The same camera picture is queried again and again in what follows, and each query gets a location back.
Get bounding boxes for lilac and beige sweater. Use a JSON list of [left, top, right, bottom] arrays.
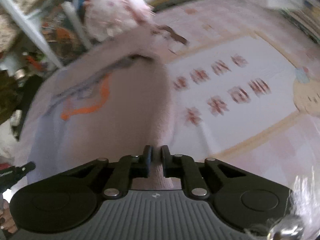
[[17, 25, 188, 185]]

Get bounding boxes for person's left hand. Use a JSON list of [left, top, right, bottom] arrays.
[[1, 200, 18, 233]]

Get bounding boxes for white paper with red characters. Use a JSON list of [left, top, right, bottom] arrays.
[[167, 34, 298, 160]]

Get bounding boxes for white wristwatch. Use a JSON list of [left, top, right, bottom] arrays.
[[10, 109, 23, 127]]

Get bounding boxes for olive green jacket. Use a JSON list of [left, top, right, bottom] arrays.
[[0, 70, 20, 124]]

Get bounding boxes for silver metal tin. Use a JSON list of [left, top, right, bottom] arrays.
[[14, 68, 26, 80]]

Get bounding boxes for pink white plush bunny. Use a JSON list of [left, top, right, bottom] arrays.
[[84, 0, 154, 42]]

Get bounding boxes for white metal shelf frame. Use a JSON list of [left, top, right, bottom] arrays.
[[0, 0, 93, 68]]

